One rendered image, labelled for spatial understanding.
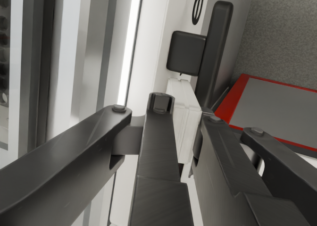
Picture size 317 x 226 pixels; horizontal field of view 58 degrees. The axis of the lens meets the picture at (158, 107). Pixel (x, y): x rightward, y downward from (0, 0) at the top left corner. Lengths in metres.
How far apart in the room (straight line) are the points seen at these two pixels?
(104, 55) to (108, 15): 0.02
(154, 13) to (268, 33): 0.93
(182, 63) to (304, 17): 0.93
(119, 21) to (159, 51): 0.04
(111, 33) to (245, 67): 0.97
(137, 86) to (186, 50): 0.04
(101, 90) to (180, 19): 0.08
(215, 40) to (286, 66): 0.92
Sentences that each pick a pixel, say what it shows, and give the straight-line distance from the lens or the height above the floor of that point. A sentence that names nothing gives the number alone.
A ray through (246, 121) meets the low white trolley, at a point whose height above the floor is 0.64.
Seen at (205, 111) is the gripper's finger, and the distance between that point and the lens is 0.17.
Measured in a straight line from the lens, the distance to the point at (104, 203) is 0.23.
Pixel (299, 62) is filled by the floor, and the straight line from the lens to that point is 1.11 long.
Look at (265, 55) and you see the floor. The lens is 1.10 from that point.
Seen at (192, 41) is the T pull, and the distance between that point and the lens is 0.20.
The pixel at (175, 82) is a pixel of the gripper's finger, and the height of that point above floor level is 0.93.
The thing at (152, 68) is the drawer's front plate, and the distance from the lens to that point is 0.19.
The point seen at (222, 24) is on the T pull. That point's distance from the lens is 0.19.
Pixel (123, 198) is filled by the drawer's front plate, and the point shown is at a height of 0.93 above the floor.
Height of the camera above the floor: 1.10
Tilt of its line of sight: 66 degrees down
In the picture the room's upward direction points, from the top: 123 degrees counter-clockwise
